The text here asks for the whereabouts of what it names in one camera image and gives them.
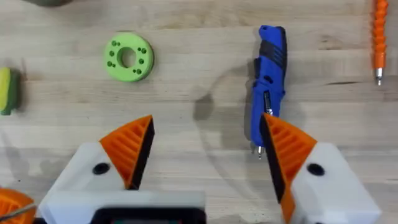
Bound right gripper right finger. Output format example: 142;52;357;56
259;112;382;224

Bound blue electric screwdriver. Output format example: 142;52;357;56
249;24;288;160

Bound orange flexible screwdriver shaft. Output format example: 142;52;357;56
372;0;389;86

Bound grey tub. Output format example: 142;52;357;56
22;0;75;7

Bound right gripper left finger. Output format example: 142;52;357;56
46;114;155;197

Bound orange ribbed wedge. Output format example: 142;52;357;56
0;187;37;224

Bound green disc with holes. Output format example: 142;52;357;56
103;31;155;83

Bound yellow green toy vegetable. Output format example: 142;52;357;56
0;67;22;116

